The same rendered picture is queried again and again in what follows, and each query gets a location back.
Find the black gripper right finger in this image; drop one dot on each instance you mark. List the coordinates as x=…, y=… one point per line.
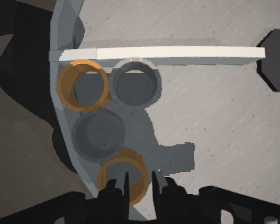
x=184, y=208

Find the white round turntable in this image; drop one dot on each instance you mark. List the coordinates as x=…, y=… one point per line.
x=216, y=121

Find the grey metal sleeve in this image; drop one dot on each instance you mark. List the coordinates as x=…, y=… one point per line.
x=84, y=148
x=135, y=63

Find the bronze bushing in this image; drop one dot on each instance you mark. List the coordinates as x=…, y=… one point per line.
x=67, y=80
x=138, y=190

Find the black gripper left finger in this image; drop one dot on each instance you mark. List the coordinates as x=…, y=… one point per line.
x=75, y=208

